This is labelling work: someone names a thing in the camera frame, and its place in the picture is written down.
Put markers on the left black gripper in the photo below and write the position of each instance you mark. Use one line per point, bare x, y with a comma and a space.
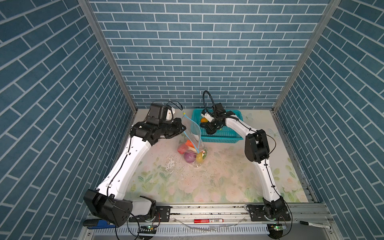
177, 123

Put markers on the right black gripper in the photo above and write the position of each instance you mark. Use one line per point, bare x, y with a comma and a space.
209, 127

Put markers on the red toy pepper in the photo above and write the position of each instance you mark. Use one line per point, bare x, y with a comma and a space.
182, 149

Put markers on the orange toy carrot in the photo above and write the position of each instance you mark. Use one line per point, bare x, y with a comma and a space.
190, 144

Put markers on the clear zip top bag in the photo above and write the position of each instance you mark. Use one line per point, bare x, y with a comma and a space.
193, 133

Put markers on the yellow toy potato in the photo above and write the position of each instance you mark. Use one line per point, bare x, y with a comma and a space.
200, 157

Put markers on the purple toy onion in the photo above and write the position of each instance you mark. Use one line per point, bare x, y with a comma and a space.
190, 156

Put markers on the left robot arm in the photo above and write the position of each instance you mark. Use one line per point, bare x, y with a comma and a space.
107, 200

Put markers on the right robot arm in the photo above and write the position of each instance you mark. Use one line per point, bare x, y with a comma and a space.
258, 152

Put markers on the red marker pen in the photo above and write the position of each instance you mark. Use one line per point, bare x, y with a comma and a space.
207, 221

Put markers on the blue black handheld device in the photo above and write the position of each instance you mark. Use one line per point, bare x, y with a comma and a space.
96, 224

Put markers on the black white marker pen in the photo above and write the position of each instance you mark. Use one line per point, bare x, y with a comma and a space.
322, 226

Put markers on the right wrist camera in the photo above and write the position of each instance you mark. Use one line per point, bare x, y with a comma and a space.
218, 112

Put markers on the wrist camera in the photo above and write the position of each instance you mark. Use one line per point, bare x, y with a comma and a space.
218, 112
160, 114

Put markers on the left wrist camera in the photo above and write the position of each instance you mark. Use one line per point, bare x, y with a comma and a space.
160, 114

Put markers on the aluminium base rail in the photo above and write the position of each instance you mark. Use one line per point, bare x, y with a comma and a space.
242, 221

